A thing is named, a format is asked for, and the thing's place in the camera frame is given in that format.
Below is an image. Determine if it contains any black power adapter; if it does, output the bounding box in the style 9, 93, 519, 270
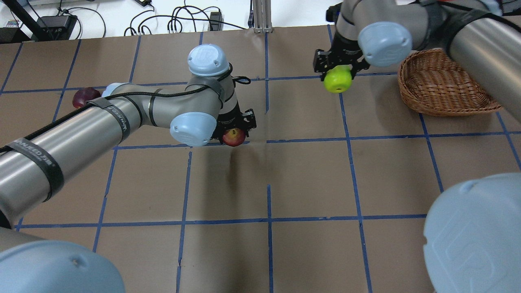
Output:
37, 15, 78, 41

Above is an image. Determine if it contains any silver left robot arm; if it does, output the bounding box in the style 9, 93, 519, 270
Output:
0, 44, 257, 293

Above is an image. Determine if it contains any green apple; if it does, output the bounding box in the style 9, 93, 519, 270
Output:
323, 65, 353, 94

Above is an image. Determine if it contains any dark red apple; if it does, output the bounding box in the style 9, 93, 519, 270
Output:
72, 87, 101, 108

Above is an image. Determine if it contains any aluminium frame post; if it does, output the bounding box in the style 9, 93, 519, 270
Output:
251, 0, 273, 33

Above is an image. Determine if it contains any woven wicker basket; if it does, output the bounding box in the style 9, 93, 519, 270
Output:
397, 48, 502, 117

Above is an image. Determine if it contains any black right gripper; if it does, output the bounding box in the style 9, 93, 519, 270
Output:
313, 41, 370, 79

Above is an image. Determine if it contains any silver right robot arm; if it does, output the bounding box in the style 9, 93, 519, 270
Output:
313, 0, 520, 293

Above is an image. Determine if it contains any red yellow apple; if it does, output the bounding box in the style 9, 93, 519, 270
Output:
222, 128, 246, 147

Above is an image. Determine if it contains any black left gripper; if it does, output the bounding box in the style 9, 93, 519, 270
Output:
214, 108, 257, 141

